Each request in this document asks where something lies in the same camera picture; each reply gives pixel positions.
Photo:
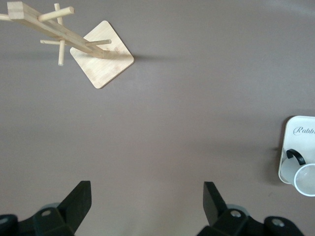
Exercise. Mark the wooden mug tree stand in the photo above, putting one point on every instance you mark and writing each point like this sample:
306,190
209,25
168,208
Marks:
103,64

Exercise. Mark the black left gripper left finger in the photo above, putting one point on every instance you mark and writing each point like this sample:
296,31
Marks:
73,209

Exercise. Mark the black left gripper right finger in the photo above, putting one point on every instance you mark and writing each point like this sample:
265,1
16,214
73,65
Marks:
216,214

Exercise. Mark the white smiley mug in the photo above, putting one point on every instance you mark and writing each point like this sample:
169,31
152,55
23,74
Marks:
305,182

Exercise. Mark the beige rectangular tray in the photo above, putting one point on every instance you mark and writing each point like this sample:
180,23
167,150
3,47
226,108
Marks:
300,142

